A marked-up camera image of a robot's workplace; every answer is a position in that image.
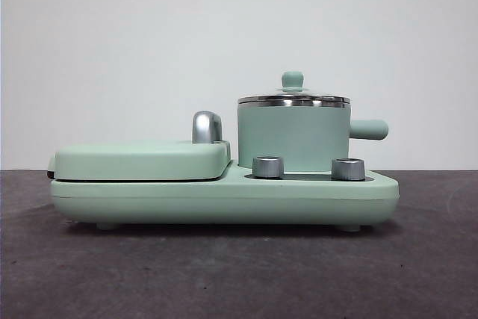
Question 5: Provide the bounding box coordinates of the silver control knob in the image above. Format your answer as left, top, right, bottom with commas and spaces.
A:
252, 155, 285, 179
331, 157, 366, 181

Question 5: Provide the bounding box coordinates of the mint green steamer pot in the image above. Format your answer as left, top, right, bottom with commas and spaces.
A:
237, 100, 390, 173

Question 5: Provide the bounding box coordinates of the glass lid green knob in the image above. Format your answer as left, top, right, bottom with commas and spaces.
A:
238, 70, 352, 105

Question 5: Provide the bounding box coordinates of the green griddle cover chrome handle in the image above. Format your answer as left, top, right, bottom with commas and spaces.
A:
47, 110, 232, 182

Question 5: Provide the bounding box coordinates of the mint green breakfast machine base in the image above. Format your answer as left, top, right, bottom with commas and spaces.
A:
50, 160, 400, 231

